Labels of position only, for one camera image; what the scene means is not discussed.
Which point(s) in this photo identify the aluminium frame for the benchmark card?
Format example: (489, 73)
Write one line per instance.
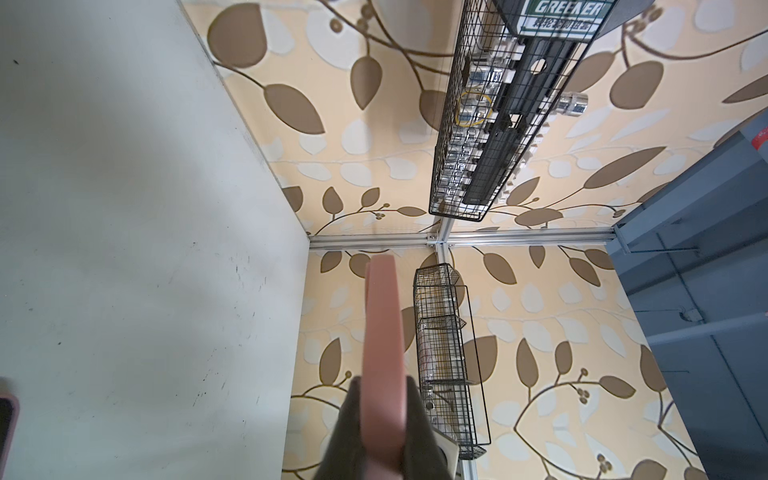
(555, 353)

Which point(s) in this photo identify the right wire basket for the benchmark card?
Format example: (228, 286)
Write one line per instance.
(443, 374)

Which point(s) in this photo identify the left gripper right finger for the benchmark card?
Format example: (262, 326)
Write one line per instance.
(422, 458)

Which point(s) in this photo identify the phone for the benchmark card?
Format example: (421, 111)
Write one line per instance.
(10, 412)
(383, 396)

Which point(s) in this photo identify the grey metal cabinet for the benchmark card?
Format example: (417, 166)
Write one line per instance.
(693, 263)

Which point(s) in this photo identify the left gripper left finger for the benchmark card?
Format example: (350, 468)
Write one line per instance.
(345, 456)

